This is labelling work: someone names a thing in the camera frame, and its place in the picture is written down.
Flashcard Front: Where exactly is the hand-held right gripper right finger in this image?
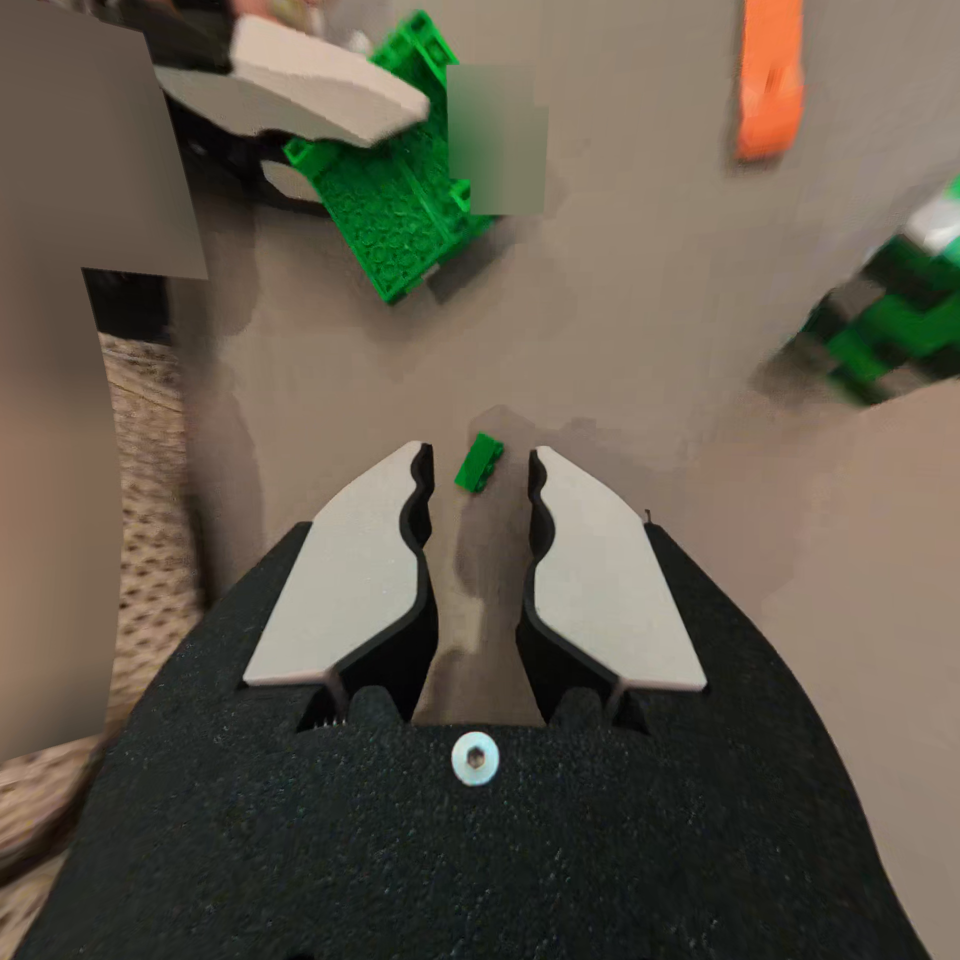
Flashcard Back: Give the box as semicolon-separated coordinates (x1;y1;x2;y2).
514;445;709;725

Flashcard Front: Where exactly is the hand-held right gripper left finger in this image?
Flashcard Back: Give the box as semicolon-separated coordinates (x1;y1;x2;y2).
242;440;440;723

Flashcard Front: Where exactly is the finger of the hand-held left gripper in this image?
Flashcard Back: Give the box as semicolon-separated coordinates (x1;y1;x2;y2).
153;15;431;150
261;159;324;204

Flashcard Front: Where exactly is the green lego base plate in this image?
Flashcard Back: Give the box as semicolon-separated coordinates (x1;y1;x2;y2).
283;9;502;306

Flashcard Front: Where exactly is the small green lego brick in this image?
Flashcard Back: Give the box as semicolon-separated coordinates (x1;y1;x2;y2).
453;432;506;495

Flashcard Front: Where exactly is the green lego block build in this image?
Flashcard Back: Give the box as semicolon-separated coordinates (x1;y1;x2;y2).
780;176;960;408

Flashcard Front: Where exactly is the orange lego brick separator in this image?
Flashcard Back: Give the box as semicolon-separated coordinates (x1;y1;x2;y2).
733;0;806;163

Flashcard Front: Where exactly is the cream knit sweater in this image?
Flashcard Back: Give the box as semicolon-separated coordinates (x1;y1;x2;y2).
0;330;205;905

